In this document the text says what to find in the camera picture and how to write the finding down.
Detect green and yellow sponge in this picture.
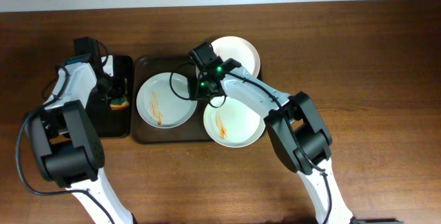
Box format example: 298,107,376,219
110,96,130,110

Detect white plate top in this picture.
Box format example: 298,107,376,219
211,36,260,78

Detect white plate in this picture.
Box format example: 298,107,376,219
136,72,197,128
211,36,260,78
203,96,265,148

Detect white plate bottom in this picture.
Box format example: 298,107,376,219
203,96,265,148

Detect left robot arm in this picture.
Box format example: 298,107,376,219
21,54,136,223

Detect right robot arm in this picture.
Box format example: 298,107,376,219
195,65,356,224

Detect black plastic tray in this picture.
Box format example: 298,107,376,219
85,55,134,139

